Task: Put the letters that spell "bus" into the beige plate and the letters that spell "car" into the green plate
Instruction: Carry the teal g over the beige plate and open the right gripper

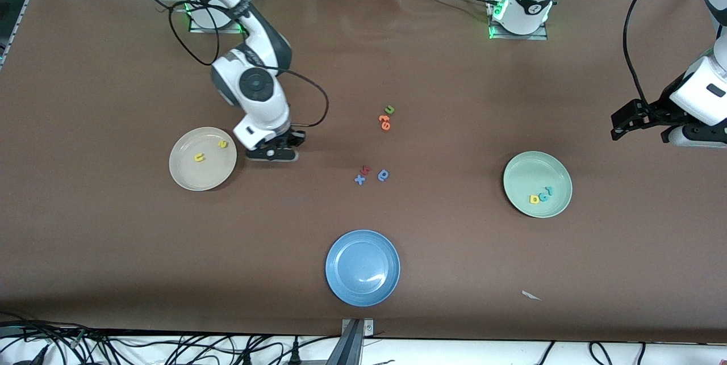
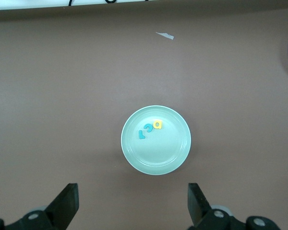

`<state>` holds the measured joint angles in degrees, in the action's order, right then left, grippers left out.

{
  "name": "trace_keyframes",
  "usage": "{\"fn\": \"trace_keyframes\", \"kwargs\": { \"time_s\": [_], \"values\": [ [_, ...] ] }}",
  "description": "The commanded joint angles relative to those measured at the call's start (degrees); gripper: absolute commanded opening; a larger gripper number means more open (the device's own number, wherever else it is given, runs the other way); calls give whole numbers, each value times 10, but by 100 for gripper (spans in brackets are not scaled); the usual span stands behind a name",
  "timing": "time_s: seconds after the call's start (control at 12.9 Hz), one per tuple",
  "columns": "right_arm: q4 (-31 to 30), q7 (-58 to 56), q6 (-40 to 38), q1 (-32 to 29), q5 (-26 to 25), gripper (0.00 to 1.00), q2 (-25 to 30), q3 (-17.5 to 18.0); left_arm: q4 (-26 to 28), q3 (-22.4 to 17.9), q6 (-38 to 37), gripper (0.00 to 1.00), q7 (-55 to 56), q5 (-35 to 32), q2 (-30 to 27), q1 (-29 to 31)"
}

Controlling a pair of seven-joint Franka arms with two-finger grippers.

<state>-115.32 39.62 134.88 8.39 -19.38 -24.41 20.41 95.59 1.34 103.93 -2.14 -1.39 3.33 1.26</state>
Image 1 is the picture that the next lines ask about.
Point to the blue plate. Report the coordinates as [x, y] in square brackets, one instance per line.
[363, 268]

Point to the pale green plate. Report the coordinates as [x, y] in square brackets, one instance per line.
[528, 175]

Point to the blue letter x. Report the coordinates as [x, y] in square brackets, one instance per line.
[360, 179]

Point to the white paper scrap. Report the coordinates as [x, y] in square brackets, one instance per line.
[530, 295]

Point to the metal table bracket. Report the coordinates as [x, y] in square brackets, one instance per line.
[352, 348]

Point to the black power plug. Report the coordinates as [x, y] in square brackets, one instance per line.
[294, 356]

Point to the blue letter a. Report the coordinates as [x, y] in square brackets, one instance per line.
[379, 175]

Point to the brown table mat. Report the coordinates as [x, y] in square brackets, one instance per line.
[113, 251]

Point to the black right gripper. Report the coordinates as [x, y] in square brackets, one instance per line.
[293, 138]

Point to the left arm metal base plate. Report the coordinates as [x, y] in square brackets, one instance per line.
[511, 37]

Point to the beige brown plate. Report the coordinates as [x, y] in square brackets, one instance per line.
[193, 177]

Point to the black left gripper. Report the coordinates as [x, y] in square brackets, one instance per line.
[649, 113]

